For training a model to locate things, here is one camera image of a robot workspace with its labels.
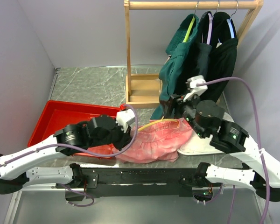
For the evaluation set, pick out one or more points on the lime green hanger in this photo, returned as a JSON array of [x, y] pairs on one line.
[[189, 29]]

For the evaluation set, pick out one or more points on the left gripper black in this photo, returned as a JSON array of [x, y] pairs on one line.
[[124, 138]]

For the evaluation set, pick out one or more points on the dark grey shorts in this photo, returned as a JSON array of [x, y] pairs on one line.
[[197, 60]]

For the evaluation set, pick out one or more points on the white cloth basket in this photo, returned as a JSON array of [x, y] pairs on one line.
[[192, 144]]

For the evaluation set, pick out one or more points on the teal green shorts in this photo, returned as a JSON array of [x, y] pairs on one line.
[[177, 51]]

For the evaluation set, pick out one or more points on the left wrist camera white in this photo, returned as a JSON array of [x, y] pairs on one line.
[[125, 119]]

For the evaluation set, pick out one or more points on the red plastic tray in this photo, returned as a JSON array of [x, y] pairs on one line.
[[58, 114]]

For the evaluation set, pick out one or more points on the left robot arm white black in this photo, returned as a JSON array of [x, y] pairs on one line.
[[22, 169]]

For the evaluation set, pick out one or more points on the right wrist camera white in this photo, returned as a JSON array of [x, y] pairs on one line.
[[195, 86]]

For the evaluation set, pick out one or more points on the light blue hanger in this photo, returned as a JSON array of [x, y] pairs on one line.
[[232, 33]]

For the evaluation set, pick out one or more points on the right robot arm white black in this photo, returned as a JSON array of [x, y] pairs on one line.
[[205, 117]]

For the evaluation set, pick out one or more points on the black shorts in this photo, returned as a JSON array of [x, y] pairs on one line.
[[223, 55]]

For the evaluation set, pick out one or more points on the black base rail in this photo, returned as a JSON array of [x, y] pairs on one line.
[[106, 182]]

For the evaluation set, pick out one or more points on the wooden clothes rack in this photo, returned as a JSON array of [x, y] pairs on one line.
[[142, 90]]

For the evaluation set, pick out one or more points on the lilac hanger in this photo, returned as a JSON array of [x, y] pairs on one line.
[[209, 29]]

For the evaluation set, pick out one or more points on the yellow clothes hanger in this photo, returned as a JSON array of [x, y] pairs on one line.
[[156, 122]]

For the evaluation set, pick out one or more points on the pink patterned shorts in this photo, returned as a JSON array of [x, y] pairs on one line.
[[158, 142]]

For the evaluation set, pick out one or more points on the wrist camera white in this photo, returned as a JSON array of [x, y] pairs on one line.
[[125, 119], [195, 86]]

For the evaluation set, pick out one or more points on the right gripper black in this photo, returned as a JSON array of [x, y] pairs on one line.
[[174, 101]]

